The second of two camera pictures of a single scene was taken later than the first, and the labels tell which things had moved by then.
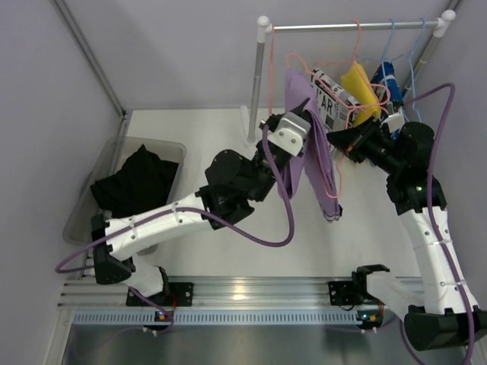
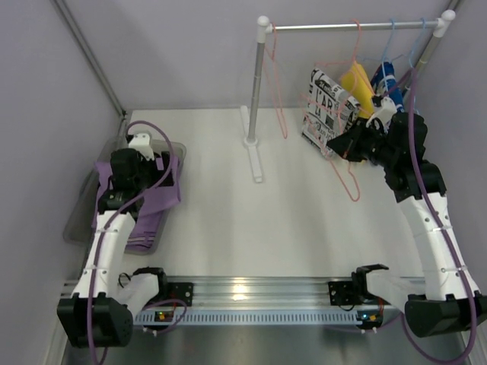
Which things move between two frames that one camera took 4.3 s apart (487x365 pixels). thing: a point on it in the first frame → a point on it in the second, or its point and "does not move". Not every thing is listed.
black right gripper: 362,137 does not move
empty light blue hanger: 409,54 does not move
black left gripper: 275,122 → 164,163
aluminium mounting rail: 216,293 does not move
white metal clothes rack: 441,26 does not move
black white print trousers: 337,109 does not move
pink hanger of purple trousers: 350,83 → 352,188
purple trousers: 315,165 → 144,233
